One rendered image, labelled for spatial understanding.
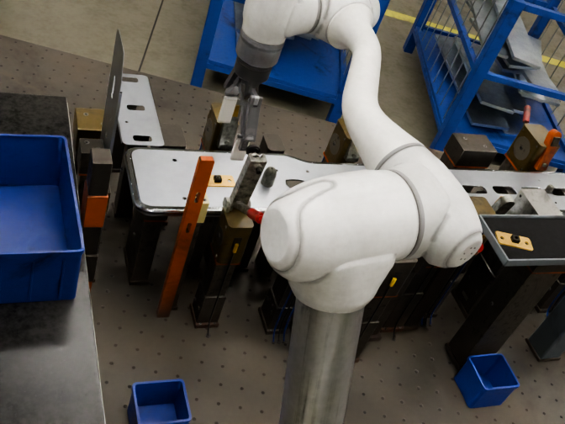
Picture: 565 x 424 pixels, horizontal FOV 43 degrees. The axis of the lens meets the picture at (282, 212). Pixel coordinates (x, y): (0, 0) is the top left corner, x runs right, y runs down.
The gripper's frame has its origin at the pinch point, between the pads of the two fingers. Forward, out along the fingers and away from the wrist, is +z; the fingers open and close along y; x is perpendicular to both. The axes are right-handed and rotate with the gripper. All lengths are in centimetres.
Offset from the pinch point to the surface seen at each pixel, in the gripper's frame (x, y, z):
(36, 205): 40.7, -12.5, 10.8
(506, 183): -86, 3, 13
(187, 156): 5.4, 8.7, 13.7
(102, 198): 29.6, -18.6, 2.7
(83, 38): 1, 219, 113
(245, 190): 0.3, -16.0, 1.6
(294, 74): -101, 177, 95
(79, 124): 31.0, 10.8, 7.9
